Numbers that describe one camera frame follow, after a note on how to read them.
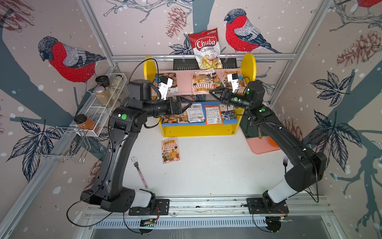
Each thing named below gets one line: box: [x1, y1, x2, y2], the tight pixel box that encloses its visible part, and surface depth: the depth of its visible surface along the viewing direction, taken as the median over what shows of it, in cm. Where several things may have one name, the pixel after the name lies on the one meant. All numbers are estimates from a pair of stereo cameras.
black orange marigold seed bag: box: [194, 68, 225, 90], surface depth 78 cm
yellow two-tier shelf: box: [144, 53, 258, 137], surface depth 83 cm
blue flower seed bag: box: [220, 109, 238, 121], surface depth 95 cm
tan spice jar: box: [94, 85, 110, 107], surface depth 74 cm
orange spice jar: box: [74, 114, 96, 130], surface depth 61 cm
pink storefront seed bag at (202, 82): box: [191, 71, 215, 96], surface depth 76 cm
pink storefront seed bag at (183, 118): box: [177, 111, 189, 123], surface depth 94 cm
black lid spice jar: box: [95, 75, 117, 101], surface depth 76 cm
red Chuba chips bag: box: [188, 27, 224, 70], surface depth 85 cm
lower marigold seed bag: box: [162, 114, 179, 124], surface depth 94 cm
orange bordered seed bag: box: [203, 104, 224, 126], surface depth 97 cm
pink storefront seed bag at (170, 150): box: [161, 136, 181, 165], surface depth 97 cm
